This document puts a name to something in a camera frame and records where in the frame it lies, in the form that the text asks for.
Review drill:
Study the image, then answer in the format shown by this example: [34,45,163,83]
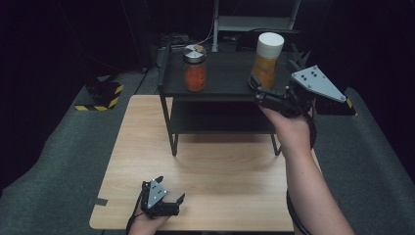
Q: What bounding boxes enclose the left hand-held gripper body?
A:
[140,178,181,219]

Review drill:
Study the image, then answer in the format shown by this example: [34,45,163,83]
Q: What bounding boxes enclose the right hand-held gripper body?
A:
[254,65,347,118]

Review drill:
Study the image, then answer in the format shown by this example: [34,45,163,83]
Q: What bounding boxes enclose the white-lidded yellow spice jar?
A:
[250,31,286,90]

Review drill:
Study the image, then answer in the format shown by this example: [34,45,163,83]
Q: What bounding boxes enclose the black two-tier metal shelf rack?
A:
[157,42,316,157]

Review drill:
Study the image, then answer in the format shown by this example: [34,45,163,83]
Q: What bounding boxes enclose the silver-lidded glass spice jar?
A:
[182,43,208,93]

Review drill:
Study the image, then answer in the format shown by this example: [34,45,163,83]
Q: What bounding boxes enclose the person's left hand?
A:
[128,211,171,235]

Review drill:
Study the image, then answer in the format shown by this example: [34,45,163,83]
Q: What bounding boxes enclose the person's right hand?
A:
[259,105,316,159]

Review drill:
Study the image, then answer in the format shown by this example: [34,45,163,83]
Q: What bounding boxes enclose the black yellow striped stand base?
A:
[74,74,125,112]
[313,85,358,117]

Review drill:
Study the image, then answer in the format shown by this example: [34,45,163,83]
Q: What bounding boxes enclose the grey tape piece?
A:
[87,197,109,208]

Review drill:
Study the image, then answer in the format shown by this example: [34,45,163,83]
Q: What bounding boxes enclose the grey metal stand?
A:
[210,0,301,53]

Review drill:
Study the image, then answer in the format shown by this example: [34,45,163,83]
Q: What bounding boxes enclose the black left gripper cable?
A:
[125,188,147,235]

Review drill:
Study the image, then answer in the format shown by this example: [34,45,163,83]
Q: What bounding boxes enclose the white cable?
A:
[169,19,216,51]

